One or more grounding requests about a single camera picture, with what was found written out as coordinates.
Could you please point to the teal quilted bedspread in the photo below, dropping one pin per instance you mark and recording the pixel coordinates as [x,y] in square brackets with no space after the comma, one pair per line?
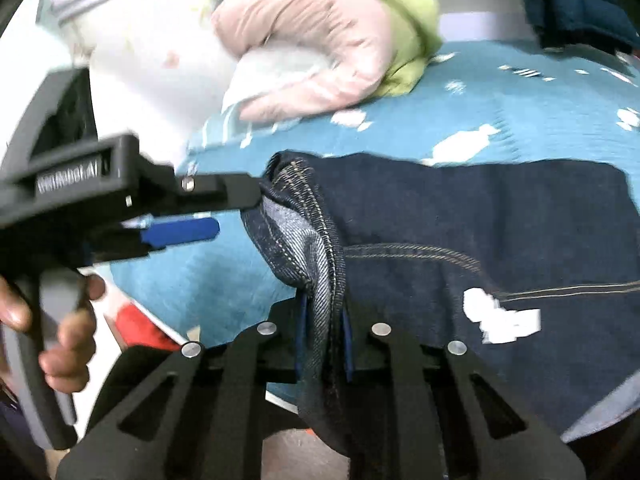
[489,104]

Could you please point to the navy yellow puffer jacket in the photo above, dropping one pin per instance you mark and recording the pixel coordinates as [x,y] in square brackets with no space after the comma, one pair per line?
[601,24]

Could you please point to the dark blue denim jacket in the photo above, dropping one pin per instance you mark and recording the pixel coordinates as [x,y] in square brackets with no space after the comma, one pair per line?
[534,266]

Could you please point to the pink folded quilt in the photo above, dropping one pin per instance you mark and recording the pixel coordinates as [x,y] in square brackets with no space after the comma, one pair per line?
[356,34]

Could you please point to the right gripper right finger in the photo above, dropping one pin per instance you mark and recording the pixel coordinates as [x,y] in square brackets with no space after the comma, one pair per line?
[423,412]

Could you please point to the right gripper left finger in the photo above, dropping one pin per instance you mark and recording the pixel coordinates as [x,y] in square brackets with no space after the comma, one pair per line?
[195,413]

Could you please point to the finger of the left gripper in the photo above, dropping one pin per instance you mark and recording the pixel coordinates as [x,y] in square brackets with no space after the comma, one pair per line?
[138,240]
[217,192]

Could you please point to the light blue pillow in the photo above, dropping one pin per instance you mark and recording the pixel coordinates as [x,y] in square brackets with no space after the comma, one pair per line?
[260,71]

